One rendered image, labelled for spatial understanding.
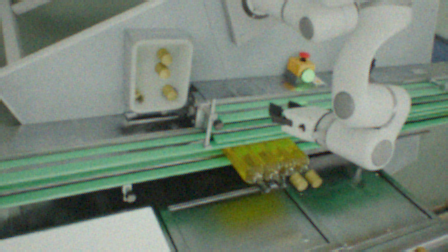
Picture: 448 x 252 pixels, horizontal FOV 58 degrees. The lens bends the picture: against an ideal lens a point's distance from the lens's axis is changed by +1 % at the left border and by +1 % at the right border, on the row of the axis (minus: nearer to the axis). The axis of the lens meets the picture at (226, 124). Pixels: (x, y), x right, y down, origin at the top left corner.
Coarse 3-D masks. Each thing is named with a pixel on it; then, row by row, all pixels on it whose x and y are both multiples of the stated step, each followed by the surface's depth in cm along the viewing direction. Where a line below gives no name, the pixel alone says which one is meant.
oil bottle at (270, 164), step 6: (246, 144) 128; (252, 144) 128; (258, 144) 128; (252, 150) 126; (258, 150) 126; (264, 150) 126; (258, 156) 123; (264, 156) 123; (270, 156) 124; (264, 162) 121; (270, 162) 121; (276, 162) 122; (264, 168) 120; (270, 168) 120; (276, 168) 120; (264, 174) 121; (270, 174) 120
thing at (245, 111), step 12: (408, 84) 163; (420, 84) 166; (432, 84) 168; (312, 96) 140; (324, 96) 141; (216, 108) 122; (228, 108) 123; (240, 108) 125; (252, 108) 126; (264, 108) 127; (324, 108) 135; (228, 120) 117; (240, 120) 120
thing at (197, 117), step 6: (192, 96) 123; (198, 96) 122; (192, 102) 123; (192, 108) 123; (192, 114) 124; (198, 114) 122; (204, 114) 123; (192, 120) 124; (198, 120) 123; (198, 126) 124
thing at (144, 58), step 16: (144, 48) 114; (176, 48) 119; (192, 48) 113; (144, 64) 117; (176, 64) 121; (144, 80) 120; (160, 80) 122; (176, 80) 123; (144, 96) 122; (160, 96) 124; (144, 112) 118
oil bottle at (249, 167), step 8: (224, 152) 130; (232, 152) 125; (240, 152) 123; (248, 152) 124; (232, 160) 125; (240, 160) 121; (248, 160) 120; (256, 160) 121; (240, 168) 121; (248, 168) 118; (256, 168) 118; (248, 176) 118; (256, 176) 117
